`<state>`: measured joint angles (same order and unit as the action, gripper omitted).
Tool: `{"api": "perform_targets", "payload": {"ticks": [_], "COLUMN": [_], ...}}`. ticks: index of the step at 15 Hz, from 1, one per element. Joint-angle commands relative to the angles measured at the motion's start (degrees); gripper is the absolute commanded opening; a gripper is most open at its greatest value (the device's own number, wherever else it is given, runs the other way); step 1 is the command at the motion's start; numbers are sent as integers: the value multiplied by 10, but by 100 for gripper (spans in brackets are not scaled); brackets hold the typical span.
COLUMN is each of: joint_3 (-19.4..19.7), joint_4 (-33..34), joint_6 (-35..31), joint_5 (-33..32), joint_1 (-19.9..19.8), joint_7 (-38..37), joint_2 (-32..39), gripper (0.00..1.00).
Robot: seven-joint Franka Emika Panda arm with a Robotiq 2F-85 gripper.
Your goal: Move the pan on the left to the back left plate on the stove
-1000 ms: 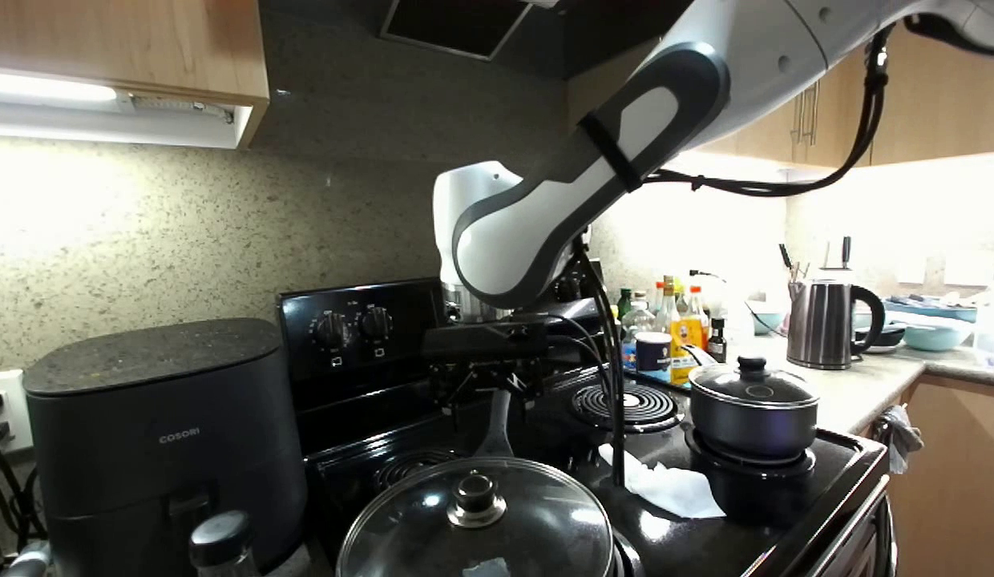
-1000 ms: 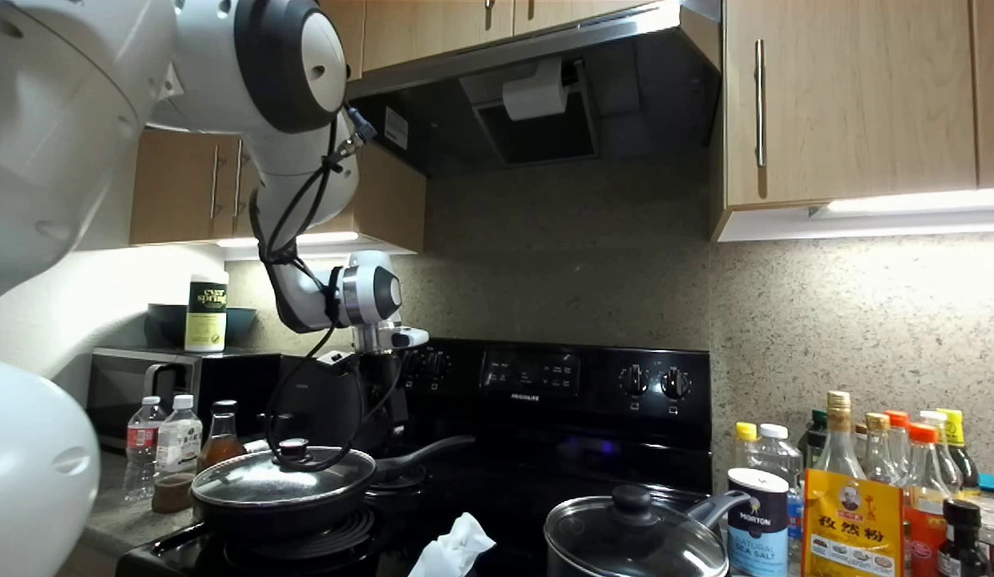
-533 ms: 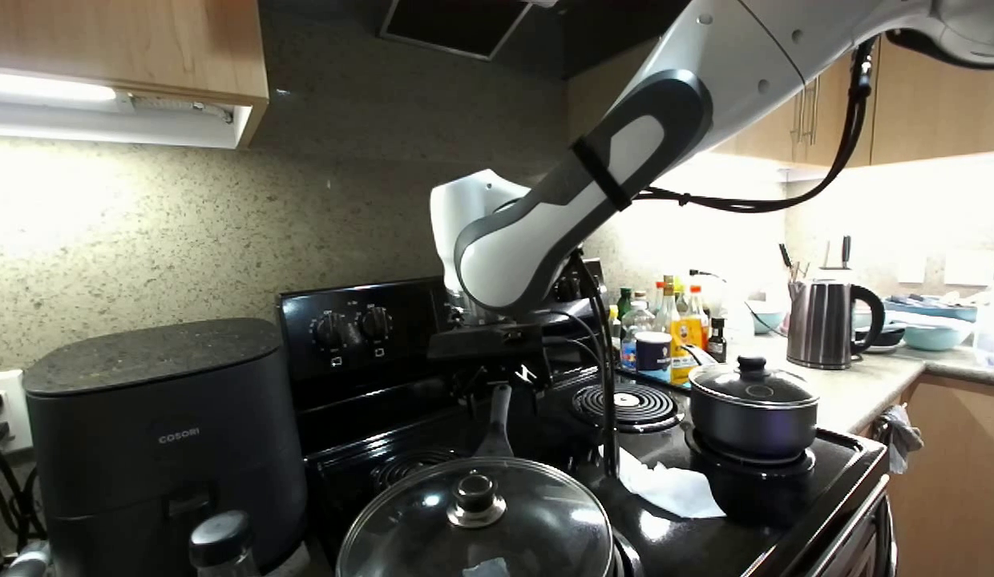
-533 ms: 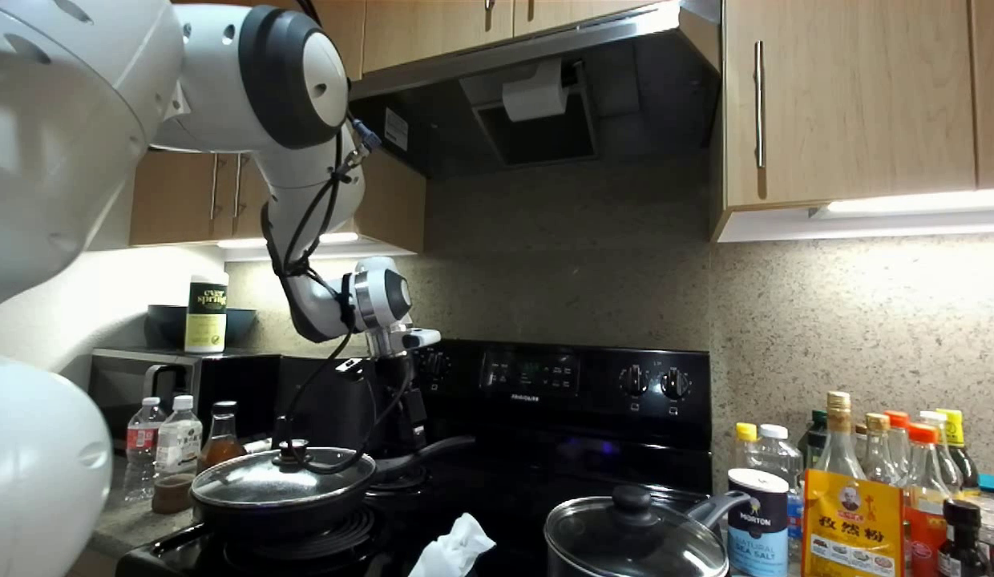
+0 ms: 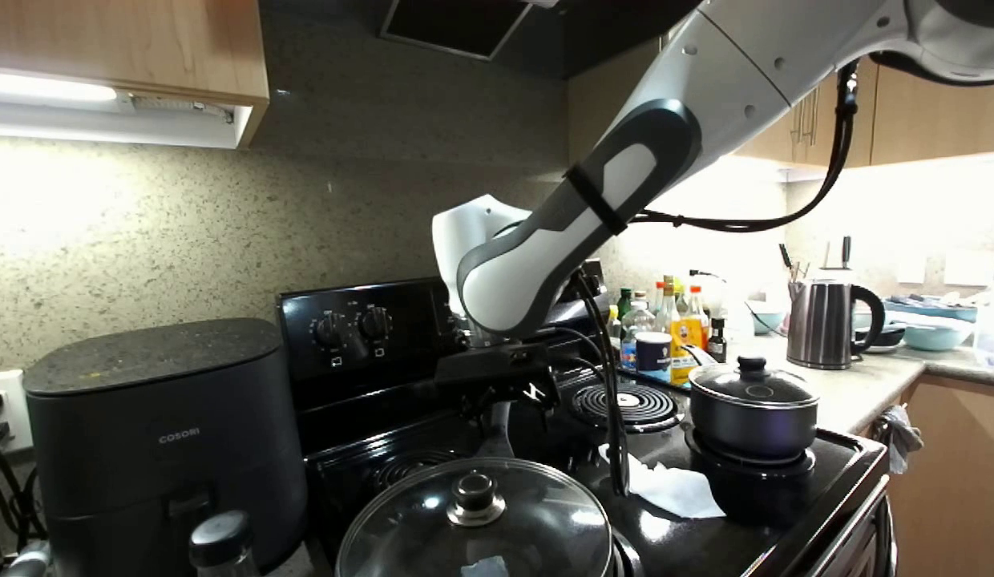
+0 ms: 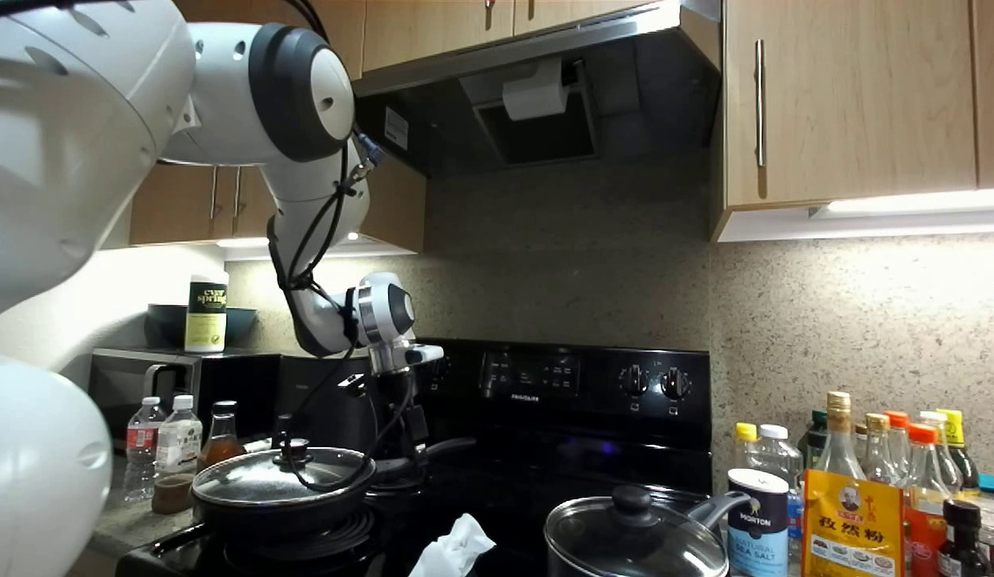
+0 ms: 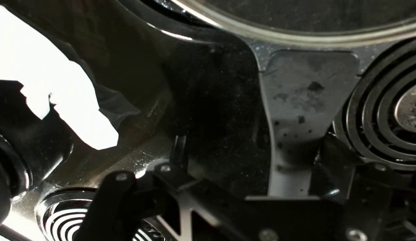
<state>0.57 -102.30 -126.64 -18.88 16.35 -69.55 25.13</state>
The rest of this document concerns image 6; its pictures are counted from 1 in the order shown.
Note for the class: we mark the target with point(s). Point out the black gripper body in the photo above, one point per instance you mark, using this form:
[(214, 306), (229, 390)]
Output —
[(394, 400)]

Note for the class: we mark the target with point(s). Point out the black pan with lid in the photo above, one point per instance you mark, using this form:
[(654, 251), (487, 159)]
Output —
[(250, 482)]

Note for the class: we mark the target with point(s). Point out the black frying pan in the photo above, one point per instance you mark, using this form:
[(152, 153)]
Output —
[(259, 514)]

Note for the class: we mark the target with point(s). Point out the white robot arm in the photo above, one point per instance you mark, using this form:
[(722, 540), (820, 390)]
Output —
[(68, 130)]

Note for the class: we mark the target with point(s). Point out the black electric stove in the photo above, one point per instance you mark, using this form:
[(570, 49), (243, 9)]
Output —
[(581, 426)]

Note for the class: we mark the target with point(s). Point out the black stove knob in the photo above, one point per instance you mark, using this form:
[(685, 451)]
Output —
[(675, 382), (632, 380)]

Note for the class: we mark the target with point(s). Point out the black air fryer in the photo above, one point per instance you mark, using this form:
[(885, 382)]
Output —
[(305, 394)]

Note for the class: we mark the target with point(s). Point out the white crumpled cloth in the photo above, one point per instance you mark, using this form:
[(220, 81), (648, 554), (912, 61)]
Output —
[(453, 550)]

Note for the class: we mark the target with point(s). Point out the dark countertop appliance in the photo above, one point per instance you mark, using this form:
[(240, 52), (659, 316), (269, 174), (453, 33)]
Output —
[(234, 390)]

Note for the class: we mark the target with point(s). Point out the dark teal bowl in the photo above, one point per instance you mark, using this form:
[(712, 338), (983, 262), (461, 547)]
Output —
[(240, 326)]

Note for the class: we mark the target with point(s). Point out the brown sauce bottle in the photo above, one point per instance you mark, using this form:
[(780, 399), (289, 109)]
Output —
[(222, 432)]

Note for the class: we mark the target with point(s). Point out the green canister white lid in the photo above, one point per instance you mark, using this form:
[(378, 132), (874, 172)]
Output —
[(205, 316)]

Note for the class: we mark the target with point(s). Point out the white light strip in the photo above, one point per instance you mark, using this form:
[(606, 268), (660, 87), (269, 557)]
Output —
[(902, 212), (240, 244)]

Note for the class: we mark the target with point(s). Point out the clear water bottle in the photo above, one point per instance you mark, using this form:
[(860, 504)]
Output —
[(176, 451)]

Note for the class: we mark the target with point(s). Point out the glass pot lid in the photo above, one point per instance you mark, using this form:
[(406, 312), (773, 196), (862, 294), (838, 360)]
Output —
[(625, 547)]

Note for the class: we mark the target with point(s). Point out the red label water bottle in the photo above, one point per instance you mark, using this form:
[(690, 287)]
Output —
[(142, 451)]

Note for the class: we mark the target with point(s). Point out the black pot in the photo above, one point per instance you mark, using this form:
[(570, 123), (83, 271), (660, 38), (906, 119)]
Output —
[(722, 506)]

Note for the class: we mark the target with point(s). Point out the yellow cap clear bottle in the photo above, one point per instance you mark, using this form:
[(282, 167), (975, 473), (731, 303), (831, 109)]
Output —
[(743, 432)]

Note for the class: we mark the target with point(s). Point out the white roll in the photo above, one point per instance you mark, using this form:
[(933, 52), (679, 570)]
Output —
[(533, 93)]

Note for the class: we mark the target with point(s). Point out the blue salt canister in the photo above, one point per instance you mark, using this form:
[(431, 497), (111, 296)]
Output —
[(756, 522)]

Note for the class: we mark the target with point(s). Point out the white cap clear bottle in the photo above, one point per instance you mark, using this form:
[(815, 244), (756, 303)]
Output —
[(777, 454)]

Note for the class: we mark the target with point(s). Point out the short wooden cabinet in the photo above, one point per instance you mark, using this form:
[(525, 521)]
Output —
[(434, 25)]

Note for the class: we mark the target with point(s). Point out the dark green bottle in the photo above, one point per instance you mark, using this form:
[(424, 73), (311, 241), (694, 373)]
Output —
[(812, 436)]

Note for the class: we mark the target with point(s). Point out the steel range hood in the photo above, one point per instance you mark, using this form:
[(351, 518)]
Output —
[(644, 97)]

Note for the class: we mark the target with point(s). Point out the yellow label bottle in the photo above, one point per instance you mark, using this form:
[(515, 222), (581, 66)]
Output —
[(849, 522)]

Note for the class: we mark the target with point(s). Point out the tan cap bottle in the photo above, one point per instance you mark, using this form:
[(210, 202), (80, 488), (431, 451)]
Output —
[(877, 426)]

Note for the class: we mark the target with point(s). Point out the orange cap bottle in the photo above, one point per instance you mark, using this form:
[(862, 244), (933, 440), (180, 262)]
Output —
[(896, 421)]

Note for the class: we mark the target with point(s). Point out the cream cap bottle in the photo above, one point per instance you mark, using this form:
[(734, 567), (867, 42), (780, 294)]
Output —
[(933, 419)]

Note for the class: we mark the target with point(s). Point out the yellow cap green bottle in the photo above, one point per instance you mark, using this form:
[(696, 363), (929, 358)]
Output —
[(953, 426)]

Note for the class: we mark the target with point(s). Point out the small black cap bottle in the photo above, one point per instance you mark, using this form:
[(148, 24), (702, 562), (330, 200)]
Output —
[(961, 532)]

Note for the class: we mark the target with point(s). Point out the teal bottle cap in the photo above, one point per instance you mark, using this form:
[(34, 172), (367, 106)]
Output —
[(988, 482)]

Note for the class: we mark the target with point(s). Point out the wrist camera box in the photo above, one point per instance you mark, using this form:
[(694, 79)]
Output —
[(424, 352)]

